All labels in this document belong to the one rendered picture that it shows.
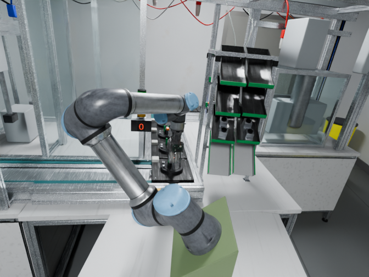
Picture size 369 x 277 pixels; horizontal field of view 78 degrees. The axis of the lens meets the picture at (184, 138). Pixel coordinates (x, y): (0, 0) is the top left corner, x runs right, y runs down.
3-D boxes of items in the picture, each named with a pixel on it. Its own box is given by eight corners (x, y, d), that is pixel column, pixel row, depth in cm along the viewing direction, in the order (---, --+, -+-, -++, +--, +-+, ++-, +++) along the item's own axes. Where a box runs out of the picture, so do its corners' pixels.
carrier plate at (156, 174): (194, 182, 131) (194, 179, 130) (151, 182, 127) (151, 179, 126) (187, 161, 152) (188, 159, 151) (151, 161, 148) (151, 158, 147)
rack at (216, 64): (250, 181, 154) (281, 56, 122) (197, 181, 148) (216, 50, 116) (239, 165, 173) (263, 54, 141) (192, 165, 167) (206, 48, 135)
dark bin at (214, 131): (234, 144, 127) (237, 136, 122) (211, 142, 127) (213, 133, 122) (230, 111, 146) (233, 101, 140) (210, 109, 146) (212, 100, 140)
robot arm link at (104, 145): (167, 233, 79) (66, 100, 67) (141, 234, 89) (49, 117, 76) (183, 209, 88) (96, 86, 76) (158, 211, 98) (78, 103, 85)
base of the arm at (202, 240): (221, 248, 74) (205, 230, 71) (184, 260, 80) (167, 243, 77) (222, 213, 87) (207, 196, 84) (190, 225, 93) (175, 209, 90)
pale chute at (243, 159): (252, 176, 136) (255, 175, 132) (231, 174, 136) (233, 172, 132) (252, 133, 146) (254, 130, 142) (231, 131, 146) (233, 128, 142)
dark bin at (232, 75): (245, 87, 114) (249, 74, 109) (219, 84, 114) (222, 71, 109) (240, 58, 133) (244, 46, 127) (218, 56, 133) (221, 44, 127)
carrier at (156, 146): (187, 160, 154) (189, 144, 149) (151, 160, 150) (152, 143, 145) (182, 145, 175) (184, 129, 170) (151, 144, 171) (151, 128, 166)
